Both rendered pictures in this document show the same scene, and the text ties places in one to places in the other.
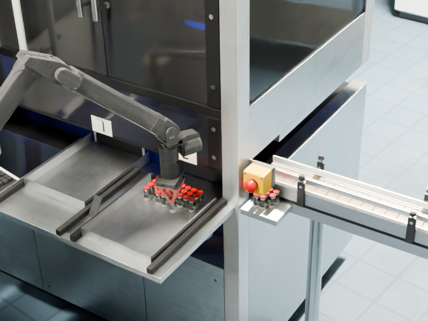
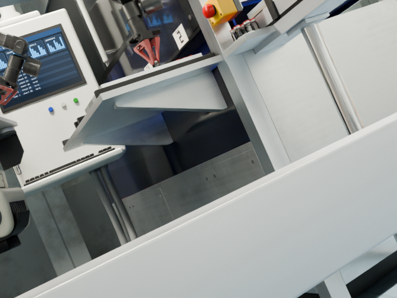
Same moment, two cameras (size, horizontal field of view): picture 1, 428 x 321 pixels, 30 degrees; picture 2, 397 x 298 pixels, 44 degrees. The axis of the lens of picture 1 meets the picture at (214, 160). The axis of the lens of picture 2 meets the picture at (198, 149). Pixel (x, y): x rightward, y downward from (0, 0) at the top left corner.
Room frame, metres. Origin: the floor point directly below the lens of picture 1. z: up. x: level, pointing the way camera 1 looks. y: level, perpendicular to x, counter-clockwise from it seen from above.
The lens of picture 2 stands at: (0.66, -0.66, 0.59)
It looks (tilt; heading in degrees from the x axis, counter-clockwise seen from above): 2 degrees up; 30
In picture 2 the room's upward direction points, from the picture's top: 24 degrees counter-clockwise
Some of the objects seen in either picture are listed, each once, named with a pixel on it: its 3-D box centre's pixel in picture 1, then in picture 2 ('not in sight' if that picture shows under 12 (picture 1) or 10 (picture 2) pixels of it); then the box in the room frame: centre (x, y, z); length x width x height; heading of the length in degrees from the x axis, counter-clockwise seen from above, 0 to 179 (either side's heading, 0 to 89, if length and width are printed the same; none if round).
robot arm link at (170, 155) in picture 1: (170, 151); (133, 12); (1.98, 0.13, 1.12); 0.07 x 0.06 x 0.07; 119
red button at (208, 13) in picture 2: (251, 185); (210, 10); (1.98, -0.11, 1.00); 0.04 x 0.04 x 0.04; 57
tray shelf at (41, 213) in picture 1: (115, 201); (142, 106); (2.09, 0.32, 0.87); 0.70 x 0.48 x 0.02; 57
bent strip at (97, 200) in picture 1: (84, 214); not in sight; (1.97, 0.40, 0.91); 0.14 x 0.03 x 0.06; 146
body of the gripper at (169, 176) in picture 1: (170, 169); (140, 29); (1.98, 0.13, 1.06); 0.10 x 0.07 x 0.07; 161
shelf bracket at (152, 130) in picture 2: not in sight; (129, 142); (2.22, 0.53, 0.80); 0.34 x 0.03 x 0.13; 147
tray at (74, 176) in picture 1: (88, 169); not in sight; (2.24, 0.42, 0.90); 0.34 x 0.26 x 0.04; 147
